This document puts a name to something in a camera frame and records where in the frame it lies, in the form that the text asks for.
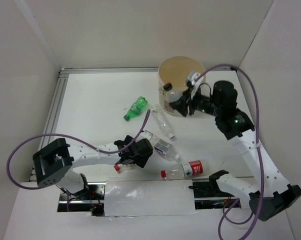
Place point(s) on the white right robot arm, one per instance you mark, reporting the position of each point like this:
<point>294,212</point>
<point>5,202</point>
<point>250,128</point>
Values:
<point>274,192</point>

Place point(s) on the clear bottle black cap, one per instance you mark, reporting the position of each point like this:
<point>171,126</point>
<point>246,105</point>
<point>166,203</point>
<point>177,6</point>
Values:
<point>172,94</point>

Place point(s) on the small red label bottle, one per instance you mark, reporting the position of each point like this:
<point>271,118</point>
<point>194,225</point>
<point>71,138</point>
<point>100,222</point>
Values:
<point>119,168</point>

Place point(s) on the green plastic bottle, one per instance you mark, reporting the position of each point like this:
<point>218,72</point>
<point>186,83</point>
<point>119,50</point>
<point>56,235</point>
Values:
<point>136,108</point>

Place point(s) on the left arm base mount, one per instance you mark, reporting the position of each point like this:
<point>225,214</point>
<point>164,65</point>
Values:
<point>91,202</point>

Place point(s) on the large red label bottle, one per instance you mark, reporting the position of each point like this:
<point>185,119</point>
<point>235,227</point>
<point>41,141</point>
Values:
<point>186,170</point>

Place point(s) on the beige capybara bin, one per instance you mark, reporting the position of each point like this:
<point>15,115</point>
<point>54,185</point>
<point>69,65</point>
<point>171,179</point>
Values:
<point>175,70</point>

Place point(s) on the long clear plastic bottle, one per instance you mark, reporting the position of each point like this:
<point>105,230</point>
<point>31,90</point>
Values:
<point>162,122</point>

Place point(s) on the clear bottle blue label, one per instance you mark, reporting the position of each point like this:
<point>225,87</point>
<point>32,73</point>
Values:
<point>163,148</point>

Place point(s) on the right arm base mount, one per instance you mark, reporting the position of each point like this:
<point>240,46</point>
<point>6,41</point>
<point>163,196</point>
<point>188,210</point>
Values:
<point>206,197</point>

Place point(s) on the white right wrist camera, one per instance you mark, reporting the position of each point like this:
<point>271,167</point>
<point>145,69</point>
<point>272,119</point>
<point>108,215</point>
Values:
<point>191,78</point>

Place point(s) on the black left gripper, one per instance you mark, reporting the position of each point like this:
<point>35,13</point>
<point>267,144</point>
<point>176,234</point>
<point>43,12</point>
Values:
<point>141,160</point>

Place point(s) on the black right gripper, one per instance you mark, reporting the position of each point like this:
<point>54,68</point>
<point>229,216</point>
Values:
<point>181,105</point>

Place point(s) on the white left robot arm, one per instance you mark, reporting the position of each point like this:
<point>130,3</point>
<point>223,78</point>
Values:
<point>55,163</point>

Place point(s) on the aluminium frame rail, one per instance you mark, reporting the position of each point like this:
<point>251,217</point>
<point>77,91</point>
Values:
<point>91,105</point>

